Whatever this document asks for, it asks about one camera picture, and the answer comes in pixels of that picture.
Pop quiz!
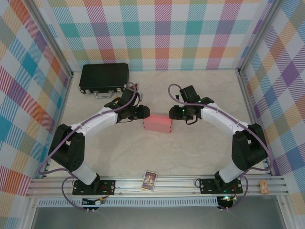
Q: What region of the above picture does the aluminium rail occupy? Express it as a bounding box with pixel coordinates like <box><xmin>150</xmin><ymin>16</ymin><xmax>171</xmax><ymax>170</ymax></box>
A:
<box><xmin>26</xmin><ymin>175</ymin><xmax>289</xmax><ymax>198</ymax></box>

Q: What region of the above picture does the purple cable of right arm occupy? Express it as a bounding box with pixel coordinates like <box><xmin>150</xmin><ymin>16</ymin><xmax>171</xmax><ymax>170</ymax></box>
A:
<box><xmin>168</xmin><ymin>83</ymin><xmax>272</xmax><ymax>210</ymax></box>

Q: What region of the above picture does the black controller with green light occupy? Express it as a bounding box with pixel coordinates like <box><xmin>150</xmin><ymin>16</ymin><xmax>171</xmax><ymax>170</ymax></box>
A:
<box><xmin>217</xmin><ymin>195</ymin><xmax>235</xmax><ymax>210</ymax></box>

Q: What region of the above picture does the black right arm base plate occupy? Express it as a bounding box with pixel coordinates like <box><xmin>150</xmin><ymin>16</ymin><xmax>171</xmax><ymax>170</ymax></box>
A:
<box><xmin>199</xmin><ymin>177</ymin><xmax>244</xmax><ymax>194</ymax></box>

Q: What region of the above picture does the black case with metal handle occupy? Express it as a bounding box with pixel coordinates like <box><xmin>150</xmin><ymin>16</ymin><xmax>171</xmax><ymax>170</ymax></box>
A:
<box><xmin>78</xmin><ymin>63</ymin><xmax>129</xmax><ymax>99</ymax></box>

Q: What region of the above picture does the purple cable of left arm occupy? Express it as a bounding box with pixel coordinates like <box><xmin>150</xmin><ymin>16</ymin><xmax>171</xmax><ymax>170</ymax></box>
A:
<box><xmin>38</xmin><ymin>82</ymin><xmax>138</xmax><ymax>211</ymax></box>

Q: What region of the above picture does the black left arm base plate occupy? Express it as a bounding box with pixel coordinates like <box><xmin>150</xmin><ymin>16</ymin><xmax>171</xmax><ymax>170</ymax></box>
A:
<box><xmin>72</xmin><ymin>178</ymin><xmax>116</xmax><ymax>196</ymax></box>

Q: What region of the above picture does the purple yellow card box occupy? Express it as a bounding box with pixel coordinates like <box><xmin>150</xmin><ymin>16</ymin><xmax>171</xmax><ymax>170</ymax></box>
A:
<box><xmin>142</xmin><ymin>171</ymin><xmax>159</xmax><ymax>192</ymax></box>

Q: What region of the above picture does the slotted grey cable duct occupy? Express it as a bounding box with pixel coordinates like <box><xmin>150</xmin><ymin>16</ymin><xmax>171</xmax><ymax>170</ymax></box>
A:
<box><xmin>38</xmin><ymin>197</ymin><xmax>219</xmax><ymax>208</ymax></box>

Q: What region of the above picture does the small orange wooden block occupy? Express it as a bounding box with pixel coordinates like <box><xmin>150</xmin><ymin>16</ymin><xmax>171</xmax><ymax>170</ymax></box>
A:
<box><xmin>259</xmin><ymin>180</ymin><xmax>269</xmax><ymax>195</ymax></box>

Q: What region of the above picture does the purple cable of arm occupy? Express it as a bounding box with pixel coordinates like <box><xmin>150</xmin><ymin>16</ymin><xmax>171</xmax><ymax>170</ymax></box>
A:
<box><xmin>38</xmin><ymin>82</ymin><xmax>138</xmax><ymax>211</ymax></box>
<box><xmin>168</xmin><ymin>83</ymin><xmax>272</xmax><ymax>210</ymax></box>

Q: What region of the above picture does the aluminium frame post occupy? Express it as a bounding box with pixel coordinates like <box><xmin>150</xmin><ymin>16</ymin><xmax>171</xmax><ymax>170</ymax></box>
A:
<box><xmin>28</xmin><ymin>0</ymin><xmax>73</xmax><ymax>178</ymax></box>
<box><xmin>237</xmin><ymin>0</ymin><xmax>284</xmax><ymax>176</ymax></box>

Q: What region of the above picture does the pink cloth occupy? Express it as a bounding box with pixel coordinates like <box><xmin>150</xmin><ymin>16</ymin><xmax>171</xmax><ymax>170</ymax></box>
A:
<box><xmin>142</xmin><ymin>113</ymin><xmax>174</xmax><ymax>134</ymax></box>

